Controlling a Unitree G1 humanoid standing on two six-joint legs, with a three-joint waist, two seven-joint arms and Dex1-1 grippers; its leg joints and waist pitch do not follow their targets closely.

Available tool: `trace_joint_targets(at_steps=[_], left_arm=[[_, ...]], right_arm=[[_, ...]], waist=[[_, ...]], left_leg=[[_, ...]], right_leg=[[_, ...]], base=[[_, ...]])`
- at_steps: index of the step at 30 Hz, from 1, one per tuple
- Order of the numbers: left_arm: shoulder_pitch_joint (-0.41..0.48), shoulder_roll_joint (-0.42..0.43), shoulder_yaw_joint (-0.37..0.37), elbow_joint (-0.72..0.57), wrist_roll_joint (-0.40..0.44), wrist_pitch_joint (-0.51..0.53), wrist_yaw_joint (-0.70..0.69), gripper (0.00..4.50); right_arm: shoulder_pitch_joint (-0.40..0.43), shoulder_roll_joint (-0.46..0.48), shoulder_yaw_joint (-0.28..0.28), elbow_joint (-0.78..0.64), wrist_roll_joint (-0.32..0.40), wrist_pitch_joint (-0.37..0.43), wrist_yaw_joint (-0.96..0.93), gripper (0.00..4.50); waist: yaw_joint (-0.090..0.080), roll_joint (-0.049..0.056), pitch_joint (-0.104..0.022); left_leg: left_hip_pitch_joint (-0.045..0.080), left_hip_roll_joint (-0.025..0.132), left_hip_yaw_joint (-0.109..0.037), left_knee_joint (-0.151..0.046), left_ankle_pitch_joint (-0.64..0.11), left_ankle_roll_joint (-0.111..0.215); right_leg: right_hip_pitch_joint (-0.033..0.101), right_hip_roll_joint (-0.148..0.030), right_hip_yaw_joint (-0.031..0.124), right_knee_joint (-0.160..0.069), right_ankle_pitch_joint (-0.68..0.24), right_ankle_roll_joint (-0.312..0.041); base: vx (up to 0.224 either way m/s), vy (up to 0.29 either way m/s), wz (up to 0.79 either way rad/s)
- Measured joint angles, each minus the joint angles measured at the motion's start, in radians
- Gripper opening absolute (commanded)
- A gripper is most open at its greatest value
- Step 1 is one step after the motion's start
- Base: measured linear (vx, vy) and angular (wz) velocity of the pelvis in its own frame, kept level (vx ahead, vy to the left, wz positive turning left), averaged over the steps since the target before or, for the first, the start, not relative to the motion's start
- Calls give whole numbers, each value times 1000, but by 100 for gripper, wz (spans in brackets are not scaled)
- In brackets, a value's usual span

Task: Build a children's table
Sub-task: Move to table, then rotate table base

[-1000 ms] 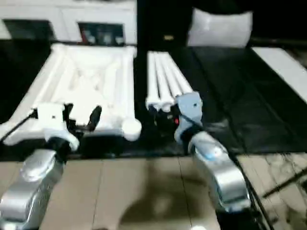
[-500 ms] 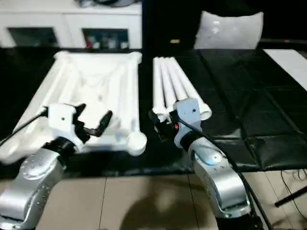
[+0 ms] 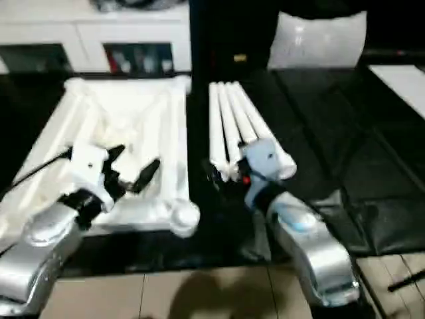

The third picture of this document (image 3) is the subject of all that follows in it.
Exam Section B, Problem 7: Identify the white plastic table top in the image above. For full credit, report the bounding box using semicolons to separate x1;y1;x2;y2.
0;75;201;257

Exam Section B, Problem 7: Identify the white plastic table leg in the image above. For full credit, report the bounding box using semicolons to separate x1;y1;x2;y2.
225;81;263;149
234;81;297;179
216;82;246;182
208;82;233;177

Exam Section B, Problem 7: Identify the red bottle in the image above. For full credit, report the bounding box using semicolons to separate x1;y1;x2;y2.
110;49;123;72

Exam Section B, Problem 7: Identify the white glass-door cabinet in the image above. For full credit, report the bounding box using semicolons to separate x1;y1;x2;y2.
0;0;193;74

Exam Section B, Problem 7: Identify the white curved plastic panel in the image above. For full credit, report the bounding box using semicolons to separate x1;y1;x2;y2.
267;10;368;71

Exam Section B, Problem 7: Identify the white flat board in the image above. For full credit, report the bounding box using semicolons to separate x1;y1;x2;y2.
367;64;425;121

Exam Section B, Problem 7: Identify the thin black rod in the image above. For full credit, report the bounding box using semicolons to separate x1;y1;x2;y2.
387;270;425;293

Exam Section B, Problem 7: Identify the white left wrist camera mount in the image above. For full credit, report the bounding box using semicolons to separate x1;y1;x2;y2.
68;142;116;213

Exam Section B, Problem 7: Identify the black left wrist camera cable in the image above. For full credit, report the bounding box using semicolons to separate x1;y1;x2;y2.
9;148;73;187

